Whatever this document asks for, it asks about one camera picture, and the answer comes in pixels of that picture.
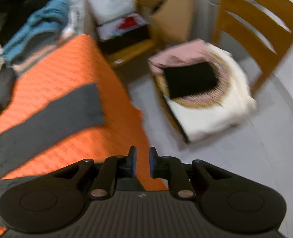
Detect orange flower-print mat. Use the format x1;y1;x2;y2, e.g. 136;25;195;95
0;34;170;238

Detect pink folded garment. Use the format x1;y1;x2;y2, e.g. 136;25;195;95
148;39;212;76

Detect grey refrigerator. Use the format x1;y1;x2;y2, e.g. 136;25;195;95
190;0;222;44

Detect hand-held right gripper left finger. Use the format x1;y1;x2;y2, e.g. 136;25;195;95
53;146;137;200

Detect black folded garment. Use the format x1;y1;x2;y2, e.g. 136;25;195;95
163;62;219;100

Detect black folded clothes pile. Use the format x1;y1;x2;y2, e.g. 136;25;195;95
0;0;56;47

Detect dark grey folded garment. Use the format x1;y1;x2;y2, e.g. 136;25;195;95
0;67;17;116

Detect white blanket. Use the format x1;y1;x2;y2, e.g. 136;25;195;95
166;43;258;143

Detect brown paper bag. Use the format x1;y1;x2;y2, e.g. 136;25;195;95
134;0;194;50

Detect black storage box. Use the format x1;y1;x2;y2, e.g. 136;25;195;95
97;12;152;53

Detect dark grey pants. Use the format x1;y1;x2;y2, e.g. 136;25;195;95
0;84;106;226

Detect wooden slat-back chair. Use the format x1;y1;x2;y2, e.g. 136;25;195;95
159;0;293;145

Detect teal knit sweater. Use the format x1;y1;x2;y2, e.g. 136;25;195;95
1;0;71;65

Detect red garment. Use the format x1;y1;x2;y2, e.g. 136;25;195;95
118;16;142;30

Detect round woven cushion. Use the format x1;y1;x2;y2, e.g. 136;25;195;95
154;52;233;109

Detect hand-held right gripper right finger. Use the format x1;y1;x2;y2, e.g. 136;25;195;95
149;147;234;200

